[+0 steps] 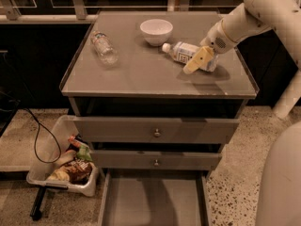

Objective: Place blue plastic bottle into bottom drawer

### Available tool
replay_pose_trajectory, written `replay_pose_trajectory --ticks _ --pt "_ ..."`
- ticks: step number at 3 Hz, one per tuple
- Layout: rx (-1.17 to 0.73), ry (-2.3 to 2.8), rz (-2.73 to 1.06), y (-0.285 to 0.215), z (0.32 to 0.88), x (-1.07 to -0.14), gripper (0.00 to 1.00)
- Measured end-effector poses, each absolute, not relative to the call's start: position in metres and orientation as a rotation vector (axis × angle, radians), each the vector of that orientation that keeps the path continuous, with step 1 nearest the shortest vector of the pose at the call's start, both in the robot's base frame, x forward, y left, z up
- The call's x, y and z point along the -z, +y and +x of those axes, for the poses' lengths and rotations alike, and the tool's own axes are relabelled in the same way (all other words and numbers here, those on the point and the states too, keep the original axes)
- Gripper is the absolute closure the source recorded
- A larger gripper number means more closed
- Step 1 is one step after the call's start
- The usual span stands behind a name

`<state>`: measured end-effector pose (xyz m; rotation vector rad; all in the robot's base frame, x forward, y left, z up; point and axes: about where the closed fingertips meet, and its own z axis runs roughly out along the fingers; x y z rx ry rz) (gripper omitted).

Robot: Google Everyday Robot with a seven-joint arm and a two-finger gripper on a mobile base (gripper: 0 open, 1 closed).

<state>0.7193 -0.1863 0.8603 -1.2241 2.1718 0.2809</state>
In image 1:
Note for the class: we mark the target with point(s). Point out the black floor stand bar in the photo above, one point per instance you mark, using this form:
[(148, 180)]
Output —
[(36, 213)]

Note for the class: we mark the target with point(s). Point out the grey top drawer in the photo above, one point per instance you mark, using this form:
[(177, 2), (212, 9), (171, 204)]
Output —
[(156, 130)]

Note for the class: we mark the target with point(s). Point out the white ceramic bowl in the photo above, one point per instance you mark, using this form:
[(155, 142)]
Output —
[(156, 31)]

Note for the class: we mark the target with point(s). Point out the grey drawer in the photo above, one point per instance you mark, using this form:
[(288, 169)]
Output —
[(149, 197), (155, 160), (156, 130)]

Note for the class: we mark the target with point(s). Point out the yellow snack bag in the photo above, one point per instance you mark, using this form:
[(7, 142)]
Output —
[(59, 175)]

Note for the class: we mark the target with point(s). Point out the white cylindrical post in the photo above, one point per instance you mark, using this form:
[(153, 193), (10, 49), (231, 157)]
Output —
[(289, 97)]

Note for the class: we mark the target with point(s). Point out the grey middle drawer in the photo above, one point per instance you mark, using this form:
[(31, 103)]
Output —
[(155, 160)]

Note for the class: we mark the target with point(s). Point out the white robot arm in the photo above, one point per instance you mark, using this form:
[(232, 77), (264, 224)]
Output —
[(279, 201)]

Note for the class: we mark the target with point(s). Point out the clear plastic bin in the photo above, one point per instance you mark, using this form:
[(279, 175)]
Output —
[(55, 151)]

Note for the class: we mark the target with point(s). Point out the grey drawer cabinet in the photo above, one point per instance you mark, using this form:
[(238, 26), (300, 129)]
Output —
[(146, 83)]

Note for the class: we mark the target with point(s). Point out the red snack packet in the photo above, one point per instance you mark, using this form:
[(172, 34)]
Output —
[(73, 141)]

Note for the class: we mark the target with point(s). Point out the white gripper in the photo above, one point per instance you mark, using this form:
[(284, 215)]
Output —
[(216, 40)]

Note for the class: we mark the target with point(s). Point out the green snack packet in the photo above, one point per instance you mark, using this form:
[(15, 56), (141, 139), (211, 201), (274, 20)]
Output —
[(83, 153)]

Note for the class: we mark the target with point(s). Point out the brown snack bag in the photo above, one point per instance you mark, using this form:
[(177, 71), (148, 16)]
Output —
[(77, 170)]

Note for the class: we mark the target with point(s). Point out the clear crumpled plastic bottle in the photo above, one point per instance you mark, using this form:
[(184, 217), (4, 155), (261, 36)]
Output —
[(104, 48)]

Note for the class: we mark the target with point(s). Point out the metal railing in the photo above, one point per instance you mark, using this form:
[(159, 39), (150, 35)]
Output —
[(47, 16)]

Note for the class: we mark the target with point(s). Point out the grey bottom drawer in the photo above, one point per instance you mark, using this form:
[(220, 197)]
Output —
[(149, 197)]

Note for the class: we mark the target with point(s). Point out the blue label plastic bottle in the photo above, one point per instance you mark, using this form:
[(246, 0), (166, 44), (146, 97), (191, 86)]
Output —
[(182, 52)]

